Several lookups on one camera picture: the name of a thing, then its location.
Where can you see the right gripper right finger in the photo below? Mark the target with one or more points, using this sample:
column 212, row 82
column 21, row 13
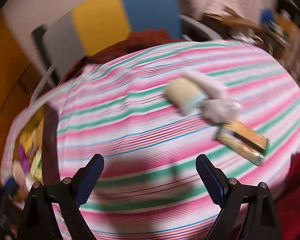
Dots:
column 230, row 194

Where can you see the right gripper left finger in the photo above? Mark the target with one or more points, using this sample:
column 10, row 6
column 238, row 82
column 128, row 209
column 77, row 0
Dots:
column 38, row 219

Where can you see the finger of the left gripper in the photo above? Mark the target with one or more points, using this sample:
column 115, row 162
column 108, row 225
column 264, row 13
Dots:
column 9, row 213

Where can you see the long cracker packet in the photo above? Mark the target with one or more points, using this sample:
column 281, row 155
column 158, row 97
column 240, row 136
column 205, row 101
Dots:
column 244, row 141

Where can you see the clear plastic bag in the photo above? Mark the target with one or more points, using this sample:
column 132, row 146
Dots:
column 221, row 110

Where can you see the green white small carton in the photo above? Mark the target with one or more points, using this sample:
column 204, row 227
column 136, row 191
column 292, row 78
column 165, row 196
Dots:
column 36, row 166

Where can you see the purple snack packet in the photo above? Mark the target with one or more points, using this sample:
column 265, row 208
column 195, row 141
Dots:
column 25, row 164

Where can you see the yellow knit sock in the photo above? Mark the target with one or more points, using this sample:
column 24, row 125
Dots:
column 31, row 136

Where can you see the gold metal tin box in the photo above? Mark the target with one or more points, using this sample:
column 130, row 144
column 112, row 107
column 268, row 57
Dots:
column 49, row 154

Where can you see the operator red clothing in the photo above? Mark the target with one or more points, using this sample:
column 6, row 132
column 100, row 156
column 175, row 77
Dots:
column 280, row 219

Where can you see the striped pink green bedsheet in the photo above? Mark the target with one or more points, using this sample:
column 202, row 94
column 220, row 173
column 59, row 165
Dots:
column 150, row 188

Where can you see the grey yellow blue chair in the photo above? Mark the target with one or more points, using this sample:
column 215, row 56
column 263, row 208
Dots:
column 94, row 25

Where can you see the rust brown cloth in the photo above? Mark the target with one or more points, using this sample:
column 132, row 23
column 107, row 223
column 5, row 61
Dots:
column 136, row 41

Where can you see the wooden desk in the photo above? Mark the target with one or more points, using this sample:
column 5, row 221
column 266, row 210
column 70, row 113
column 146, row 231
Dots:
column 231, row 25

